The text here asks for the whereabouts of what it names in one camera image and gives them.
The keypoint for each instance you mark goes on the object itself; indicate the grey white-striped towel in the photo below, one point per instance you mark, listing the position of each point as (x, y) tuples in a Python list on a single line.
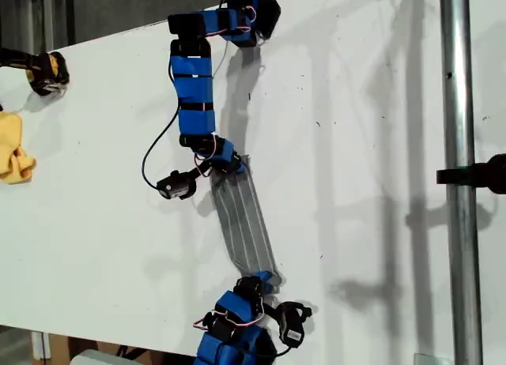
[(245, 223)]

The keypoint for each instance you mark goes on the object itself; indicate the black yellow tool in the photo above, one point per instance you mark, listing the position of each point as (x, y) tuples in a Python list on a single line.
[(43, 68)]

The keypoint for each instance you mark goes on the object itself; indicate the yellow cloth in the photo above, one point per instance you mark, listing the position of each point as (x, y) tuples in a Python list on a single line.
[(12, 151)]

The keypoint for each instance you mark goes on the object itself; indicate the white table leg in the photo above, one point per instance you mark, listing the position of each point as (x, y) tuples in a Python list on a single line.
[(39, 345)]

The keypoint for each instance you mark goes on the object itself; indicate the black clamp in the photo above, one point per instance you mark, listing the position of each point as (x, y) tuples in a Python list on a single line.
[(486, 173)]

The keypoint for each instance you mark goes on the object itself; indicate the black camera stalk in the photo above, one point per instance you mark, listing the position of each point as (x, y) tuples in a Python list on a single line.
[(294, 306), (197, 174)]

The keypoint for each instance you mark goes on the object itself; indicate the steel post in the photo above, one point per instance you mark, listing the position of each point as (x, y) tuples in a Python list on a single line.
[(458, 104)]

